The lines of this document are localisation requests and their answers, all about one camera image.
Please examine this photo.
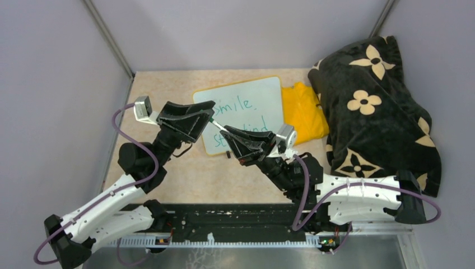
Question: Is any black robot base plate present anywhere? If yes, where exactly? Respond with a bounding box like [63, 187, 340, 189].
[122, 202, 352, 253]

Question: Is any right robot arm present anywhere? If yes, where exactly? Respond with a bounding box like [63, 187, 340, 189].
[220, 124, 428, 231]

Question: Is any yellow-framed whiteboard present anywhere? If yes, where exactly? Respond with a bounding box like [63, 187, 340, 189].
[192, 76, 284, 133]

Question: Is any yellow folded cloth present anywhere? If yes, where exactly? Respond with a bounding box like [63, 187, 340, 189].
[281, 82, 329, 145]

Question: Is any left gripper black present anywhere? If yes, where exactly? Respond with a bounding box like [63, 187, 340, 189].
[153, 101, 216, 166]

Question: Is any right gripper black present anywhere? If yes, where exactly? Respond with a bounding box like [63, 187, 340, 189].
[222, 126, 295, 192]

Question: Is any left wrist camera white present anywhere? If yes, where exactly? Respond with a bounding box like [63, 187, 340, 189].
[133, 96, 153, 122]

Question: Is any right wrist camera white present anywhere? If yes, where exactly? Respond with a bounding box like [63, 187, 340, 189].
[276, 124, 297, 154]

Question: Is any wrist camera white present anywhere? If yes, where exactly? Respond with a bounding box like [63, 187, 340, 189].
[276, 124, 297, 154]
[133, 96, 153, 122]

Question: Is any green whiteboard marker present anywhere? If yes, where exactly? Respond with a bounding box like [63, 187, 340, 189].
[210, 118, 227, 132]

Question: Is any black floral blanket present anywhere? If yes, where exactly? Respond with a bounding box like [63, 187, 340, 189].
[308, 36, 442, 197]

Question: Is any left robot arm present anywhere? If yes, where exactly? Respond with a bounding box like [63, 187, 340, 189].
[44, 96, 215, 268]

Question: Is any aluminium rail frame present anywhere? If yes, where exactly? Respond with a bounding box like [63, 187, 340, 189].
[100, 207, 415, 249]

